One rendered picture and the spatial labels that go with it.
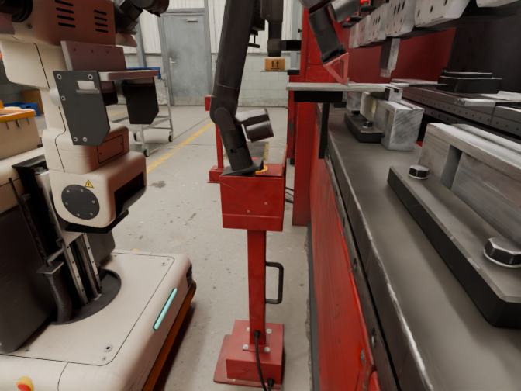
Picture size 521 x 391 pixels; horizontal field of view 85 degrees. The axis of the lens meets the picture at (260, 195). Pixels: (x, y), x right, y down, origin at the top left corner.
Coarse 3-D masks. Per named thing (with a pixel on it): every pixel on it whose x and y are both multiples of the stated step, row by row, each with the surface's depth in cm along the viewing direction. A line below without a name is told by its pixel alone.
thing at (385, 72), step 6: (384, 42) 82; (390, 42) 76; (396, 42) 74; (384, 48) 81; (390, 48) 76; (396, 48) 75; (384, 54) 81; (390, 54) 76; (396, 54) 76; (384, 60) 81; (390, 60) 76; (396, 60) 76; (384, 66) 80; (390, 66) 77; (384, 72) 83; (390, 72) 78
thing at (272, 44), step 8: (272, 0) 196; (280, 0) 196; (272, 8) 197; (280, 8) 198; (272, 16) 200; (280, 16) 200; (272, 24) 202; (280, 24) 203; (272, 32) 204; (280, 32) 205; (272, 40) 206; (280, 40) 207; (272, 48) 208; (280, 48) 209; (272, 56) 211; (280, 56) 213
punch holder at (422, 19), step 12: (420, 0) 49; (432, 0) 44; (444, 0) 40; (456, 0) 38; (468, 0) 38; (420, 12) 48; (432, 12) 44; (444, 12) 40; (456, 12) 39; (468, 12) 39; (480, 12) 38; (492, 12) 38; (504, 12) 38; (420, 24) 48; (432, 24) 47; (444, 24) 47; (456, 24) 47; (468, 24) 47
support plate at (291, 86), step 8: (288, 88) 79; (296, 88) 79; (304, 88) 78; (312, 88) 78; (320, 88) 78; (328, 88) 78; (336, 88) 77; (344, 88) 77; (352, 88) 77; (360, 88) 77; (368, 88) 76; (376, 88) 76; (384, 88) 76
